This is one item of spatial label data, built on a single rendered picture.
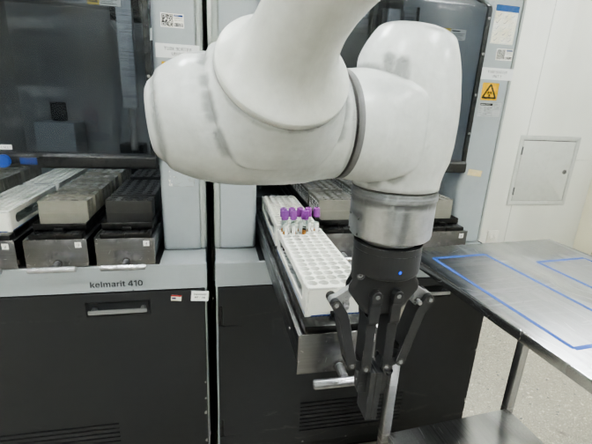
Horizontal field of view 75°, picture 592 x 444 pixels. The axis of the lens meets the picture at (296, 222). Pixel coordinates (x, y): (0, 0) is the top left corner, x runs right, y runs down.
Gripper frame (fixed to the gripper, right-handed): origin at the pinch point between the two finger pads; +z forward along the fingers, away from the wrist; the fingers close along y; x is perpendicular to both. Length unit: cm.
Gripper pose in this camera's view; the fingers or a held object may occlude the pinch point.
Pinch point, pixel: (368, 388)
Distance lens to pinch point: 54.2
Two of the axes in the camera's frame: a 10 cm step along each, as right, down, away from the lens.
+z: -0.5, 9.5, 3.0
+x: 2.0, 3.0, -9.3
